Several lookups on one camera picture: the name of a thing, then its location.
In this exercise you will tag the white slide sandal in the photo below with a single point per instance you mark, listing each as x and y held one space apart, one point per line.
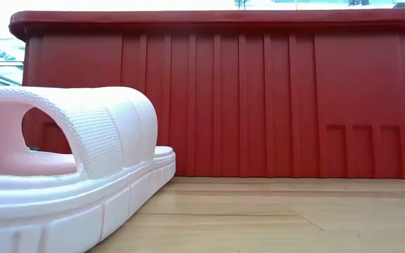
93 140

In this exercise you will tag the red plastic bin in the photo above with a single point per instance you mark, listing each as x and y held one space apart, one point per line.
258 105

